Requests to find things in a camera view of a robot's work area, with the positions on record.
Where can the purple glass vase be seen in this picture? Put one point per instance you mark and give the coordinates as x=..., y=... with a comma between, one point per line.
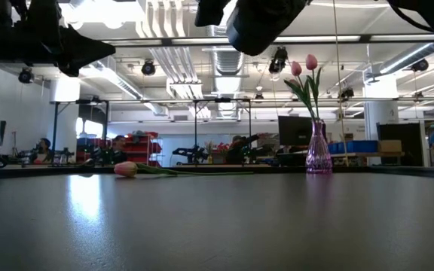
x=318, y=154

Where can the yellow-pink tulip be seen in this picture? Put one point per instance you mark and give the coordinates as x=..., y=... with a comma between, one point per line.
x=126, y=168

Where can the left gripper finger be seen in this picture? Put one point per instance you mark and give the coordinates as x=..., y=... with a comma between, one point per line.
x=69, y=69
x=85, y=47

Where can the black upright panel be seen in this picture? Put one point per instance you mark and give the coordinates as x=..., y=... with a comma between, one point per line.
x=409, y=133

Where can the wooden shelf board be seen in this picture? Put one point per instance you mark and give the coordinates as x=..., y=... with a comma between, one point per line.
x=367, y=154

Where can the dark background robot arm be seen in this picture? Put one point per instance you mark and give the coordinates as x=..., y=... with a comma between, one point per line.
x=190, y=152

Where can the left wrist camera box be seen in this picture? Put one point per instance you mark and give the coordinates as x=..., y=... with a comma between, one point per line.
x=43, y=13

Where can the black ceiling camera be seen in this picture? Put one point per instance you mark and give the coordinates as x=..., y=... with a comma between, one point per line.
x=419, y=64
x=347, y=93
x=278, y=60
x=148, y=68
x=25, y=75

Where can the black table frame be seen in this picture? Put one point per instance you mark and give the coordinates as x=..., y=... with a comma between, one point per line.
x=390, y=169

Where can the black workcell frame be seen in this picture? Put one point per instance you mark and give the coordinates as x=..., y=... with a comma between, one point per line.
x=195, y=124

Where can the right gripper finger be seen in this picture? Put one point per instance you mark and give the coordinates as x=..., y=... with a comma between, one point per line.
x=211, y=11

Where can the brown cardboard box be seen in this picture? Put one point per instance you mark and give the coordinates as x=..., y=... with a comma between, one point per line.
x=389, y=146

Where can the blue plastic bin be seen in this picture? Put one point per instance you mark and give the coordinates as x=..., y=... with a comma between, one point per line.
x=338, y=147
x=362, y=146

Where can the black overhead light bar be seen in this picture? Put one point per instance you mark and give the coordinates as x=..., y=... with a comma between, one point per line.
x=365, y=38

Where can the red bin rack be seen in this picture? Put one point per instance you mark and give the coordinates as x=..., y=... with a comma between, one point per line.
x=141, y=147

